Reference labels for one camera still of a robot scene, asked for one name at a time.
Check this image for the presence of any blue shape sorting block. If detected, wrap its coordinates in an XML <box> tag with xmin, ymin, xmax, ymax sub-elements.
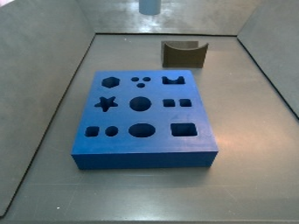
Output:
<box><xmin>70</xmin><ymin>70</ymin><xmax>219</xmax><ymax>170</ymax></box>

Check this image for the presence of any light blue oval peg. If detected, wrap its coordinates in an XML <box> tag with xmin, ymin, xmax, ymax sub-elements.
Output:
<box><xmin>139</xmin><ymin>0</ymin><xmax>161</xmax><ymax>16</ymax></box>

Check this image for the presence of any dark curved holder block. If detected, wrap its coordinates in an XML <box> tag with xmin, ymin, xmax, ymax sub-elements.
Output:
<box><xmin>161</xmin><ymin>41</ymin><xmax>209</xmax><ymax>68</ymax></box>

